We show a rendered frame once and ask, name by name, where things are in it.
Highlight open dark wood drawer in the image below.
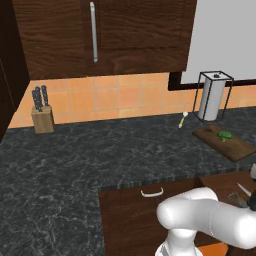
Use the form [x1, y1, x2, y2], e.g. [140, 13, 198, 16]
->
[198, 169, 256, 256]

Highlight silver cupboard bar handle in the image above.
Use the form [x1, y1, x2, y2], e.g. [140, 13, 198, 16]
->
[89, 1, 100, 64]

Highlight black-handled knife in block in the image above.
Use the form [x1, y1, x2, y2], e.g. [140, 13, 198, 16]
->
[40, 84, 51, 108]
[34, 85, 45, 110]
[31, 88, 42, 113]

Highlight black wire paper towel holder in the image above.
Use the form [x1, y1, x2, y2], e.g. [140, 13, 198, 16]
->
[192, 70, 235, 123]

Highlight grey metal kitchen tool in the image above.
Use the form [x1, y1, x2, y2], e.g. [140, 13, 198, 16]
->
[227, 192, 250, 210]

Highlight brown wooden cutting board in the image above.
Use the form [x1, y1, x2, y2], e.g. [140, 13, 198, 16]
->
[191, 123, 256, 164]

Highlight white curved drawer handle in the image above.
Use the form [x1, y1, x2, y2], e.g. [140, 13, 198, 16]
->
[140, 186, 165, 199]

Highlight green broccoli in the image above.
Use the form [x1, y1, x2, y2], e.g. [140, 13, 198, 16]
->
[216, 130, 235, 144]

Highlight window with dark frame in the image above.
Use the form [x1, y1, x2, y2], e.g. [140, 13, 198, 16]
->
[167, 0, 256, 92]

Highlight dark wood drawer front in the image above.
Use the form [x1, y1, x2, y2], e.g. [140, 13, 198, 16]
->
[98, 177, 203, 256]

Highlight silver knife with black handle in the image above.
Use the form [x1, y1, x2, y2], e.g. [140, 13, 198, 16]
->
[236, 181, 256, 212]

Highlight dark wood tall cupboard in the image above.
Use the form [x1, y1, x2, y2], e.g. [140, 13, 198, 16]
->
[0, 0, 32, 144]

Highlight light wood knife block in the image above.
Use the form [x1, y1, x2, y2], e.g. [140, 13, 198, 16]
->
[30, 105, 56, 135]

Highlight white paper towel roll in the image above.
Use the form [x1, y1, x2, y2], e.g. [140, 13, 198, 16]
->
[197, 77, 227, 122]

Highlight dark wood cupboard door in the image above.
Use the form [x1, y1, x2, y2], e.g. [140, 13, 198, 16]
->
[82, 0, 198, 77]
[12, 0, 84, 81]

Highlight white and yellow peeler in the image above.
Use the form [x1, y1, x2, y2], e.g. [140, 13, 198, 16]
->
[177, 111, 190, 130]

